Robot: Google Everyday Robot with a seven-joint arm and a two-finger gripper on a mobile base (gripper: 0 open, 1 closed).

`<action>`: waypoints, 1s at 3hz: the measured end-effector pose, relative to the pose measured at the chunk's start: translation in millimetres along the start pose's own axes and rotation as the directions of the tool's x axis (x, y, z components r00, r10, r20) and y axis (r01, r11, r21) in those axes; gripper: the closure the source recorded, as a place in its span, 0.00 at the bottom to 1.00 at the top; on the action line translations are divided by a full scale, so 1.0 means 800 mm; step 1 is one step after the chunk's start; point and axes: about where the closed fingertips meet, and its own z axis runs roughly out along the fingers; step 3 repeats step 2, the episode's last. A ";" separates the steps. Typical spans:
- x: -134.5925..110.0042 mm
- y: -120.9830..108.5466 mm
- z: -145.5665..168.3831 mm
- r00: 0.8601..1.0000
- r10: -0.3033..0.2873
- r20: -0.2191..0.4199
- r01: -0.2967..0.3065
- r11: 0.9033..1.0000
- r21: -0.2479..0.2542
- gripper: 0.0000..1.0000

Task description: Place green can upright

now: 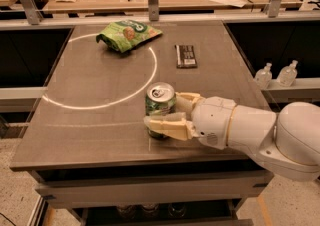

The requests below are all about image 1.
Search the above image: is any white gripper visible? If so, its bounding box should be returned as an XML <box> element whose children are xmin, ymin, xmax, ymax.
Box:
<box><xmin>144</xmin><ymin>92</ymin><xmax>237</xmax><ymax>150</ymax></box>

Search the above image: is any green soda can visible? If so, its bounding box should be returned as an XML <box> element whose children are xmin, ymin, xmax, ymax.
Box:
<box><xmin>144</xmin><ymin>81</ymin><xmax>178</xmax><ymax>140</ymax></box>

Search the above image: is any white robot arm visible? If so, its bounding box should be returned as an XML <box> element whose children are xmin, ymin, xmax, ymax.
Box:
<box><xmin>144</xmin><ymin>93</ymin><xmax>320</xmax><ymax>181</ymax></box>

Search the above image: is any dark chocolate bar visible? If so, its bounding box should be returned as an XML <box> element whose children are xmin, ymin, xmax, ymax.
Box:
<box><xmin>175</xmin><ymin>45</ymin><xmax>197</xmax><ymax>69</ymax></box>

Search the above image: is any clear sanitizer bottle left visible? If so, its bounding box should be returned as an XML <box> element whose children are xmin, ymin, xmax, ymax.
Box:
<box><xmin>254</xmin><ymin>63</ymin><xmax>272</xmax><ymax>89</ymax></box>

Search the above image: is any clear sanitizer bottle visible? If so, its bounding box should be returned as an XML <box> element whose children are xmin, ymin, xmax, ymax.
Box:
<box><xmin>254</xmin><ymin>63</ymin><xmax>272</xmax><ymax>89</ymax></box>
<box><xmin>277</xmin><ymin>60</ymin><xmax>298</xmax><ymax>87</ymax></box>

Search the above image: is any green chip bag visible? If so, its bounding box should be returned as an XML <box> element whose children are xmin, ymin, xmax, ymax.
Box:
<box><xmin>96</xmin><ymin>20</ymin><xmax>162</xmax><ymax>53</ymax></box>

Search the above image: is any grey table drawer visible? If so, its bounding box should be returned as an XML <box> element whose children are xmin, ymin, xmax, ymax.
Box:
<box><xmin>36</xmin><ymin>170</ymin><xmax>273</xmax><ymax>208</ymax></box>

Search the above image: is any clear sanitizer bottle right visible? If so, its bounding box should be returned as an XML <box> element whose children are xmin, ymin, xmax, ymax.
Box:
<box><xmin>277</xmin><ymin>60</ymin><xmax>298</xmax><ymax>87</ymax></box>

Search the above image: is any white paper sheet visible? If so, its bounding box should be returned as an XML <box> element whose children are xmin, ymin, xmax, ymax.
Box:
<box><xmin>208</xmin><ymin>0</ymin><xmax>246</xmax><ymax>8</ymax></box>

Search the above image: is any metal bracket left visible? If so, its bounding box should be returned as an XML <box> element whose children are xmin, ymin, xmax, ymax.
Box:
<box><xmin>20</xmin><ymin>0</ymin><xmax>42</xmax><ymax>25</ymax></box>

